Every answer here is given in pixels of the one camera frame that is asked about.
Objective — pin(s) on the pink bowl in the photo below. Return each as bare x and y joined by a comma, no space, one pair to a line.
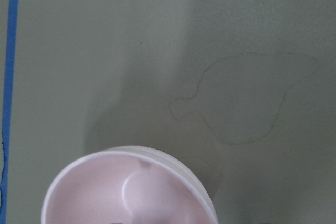
127,184

